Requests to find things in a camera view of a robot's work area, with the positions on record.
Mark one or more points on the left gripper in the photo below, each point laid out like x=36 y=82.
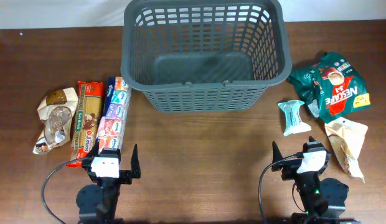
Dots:
x=127 y=175

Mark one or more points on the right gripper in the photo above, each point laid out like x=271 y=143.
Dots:
x=289 y=170

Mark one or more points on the small teal white packet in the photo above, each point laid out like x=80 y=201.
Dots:
x=294 y=123

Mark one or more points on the Kleenex tissue multipack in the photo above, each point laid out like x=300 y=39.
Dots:
x=112 y=125

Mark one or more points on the beige paper snack bag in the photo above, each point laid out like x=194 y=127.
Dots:
x=347 y=138

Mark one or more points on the orange San Remo spaghetti pack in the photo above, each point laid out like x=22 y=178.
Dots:
x=87 y=118

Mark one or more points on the green Nescafe coffee bag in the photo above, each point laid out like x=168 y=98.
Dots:
x=330 y=88

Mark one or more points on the brown white cookie bag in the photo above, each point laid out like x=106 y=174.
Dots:
x=56 y=111

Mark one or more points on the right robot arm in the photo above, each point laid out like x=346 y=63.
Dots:
x=323 y=200

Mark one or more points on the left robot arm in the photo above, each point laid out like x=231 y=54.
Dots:
x=97 y=202

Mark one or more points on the dark grey plastic basket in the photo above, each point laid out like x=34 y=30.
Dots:
x=196 y=56

